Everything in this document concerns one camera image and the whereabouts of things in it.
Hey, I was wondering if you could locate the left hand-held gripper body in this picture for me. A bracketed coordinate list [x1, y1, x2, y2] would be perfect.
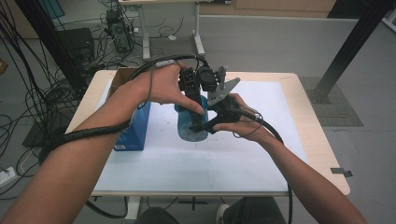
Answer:
[178, 60, 229, 95]

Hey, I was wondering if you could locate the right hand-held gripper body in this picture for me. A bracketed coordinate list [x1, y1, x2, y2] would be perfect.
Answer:
[206, 77, 244, 125]

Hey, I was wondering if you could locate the blue bottle with white cap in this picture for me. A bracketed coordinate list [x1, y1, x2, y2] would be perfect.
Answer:
[174, 94, 210, 143]

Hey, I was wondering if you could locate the blue cardboard box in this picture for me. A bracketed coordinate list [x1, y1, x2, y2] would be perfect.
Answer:
[106, 66, 153, 152]

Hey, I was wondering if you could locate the person's right hand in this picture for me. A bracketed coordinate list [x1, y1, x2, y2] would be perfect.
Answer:
[212, 92, 276, 147]

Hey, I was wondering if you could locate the person's left hand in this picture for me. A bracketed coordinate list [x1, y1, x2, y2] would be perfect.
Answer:
[141, 62, 205, 116]

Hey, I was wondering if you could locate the white table mat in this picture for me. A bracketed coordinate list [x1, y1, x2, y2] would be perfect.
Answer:
[92, 79, 310, 193]

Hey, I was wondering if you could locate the white shoe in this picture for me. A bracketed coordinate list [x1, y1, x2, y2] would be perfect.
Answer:
[216, 203, 232, 224]

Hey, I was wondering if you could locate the black computer tower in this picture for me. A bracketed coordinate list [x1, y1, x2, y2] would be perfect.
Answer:
[105, 8, 134, 54]

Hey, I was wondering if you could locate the person's right leg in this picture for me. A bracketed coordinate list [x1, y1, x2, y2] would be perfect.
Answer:
[222, 196, 288, 224]

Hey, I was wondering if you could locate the person's leg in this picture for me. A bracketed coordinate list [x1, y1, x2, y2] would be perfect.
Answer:
[134, 206, 182, 224]
[222, 196, 288, 224]

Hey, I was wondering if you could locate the person's left leg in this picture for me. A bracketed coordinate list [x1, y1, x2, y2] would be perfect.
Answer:
[134, 206, 182, 224]

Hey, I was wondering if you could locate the dark floor mat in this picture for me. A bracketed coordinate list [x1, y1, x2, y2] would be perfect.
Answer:
[298, 76, 364, 128]

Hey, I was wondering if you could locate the grey tape strip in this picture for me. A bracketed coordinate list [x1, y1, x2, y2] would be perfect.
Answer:
[330, 167, 354, 178]

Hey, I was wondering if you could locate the black equipment box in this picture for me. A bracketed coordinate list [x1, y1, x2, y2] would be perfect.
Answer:
[56, 27, 96, 63]

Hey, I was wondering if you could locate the black floor plate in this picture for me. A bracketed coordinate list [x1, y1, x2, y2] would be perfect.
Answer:
[21, 111, 73, 149]

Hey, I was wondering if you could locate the white power strip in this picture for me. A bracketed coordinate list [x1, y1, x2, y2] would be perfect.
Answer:
[0, 166, 17, 189]

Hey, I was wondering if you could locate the white desk frame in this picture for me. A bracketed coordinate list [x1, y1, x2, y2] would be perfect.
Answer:
[119, 0, 233, 62]

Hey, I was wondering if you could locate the black corrugated right gripper cable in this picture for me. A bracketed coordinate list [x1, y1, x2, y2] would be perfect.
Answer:
[237, 106, 294, 224]

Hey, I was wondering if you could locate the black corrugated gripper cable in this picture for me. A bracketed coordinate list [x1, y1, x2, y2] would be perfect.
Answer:
[237, 106, 294, 224]
[38, 54, 210, 219]

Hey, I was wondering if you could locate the black corrugated left gripper cable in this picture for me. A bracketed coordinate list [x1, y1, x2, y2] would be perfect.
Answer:
[38, 54, 210, 219]

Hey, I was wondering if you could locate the black metal frame post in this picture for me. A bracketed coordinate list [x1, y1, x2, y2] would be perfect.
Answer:
[306, 0, 396, 105]
[14, 0, 89, 91]

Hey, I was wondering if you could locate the tangle of black cables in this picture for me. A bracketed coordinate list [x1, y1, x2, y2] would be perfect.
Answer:
[0, 0, 185, 201]

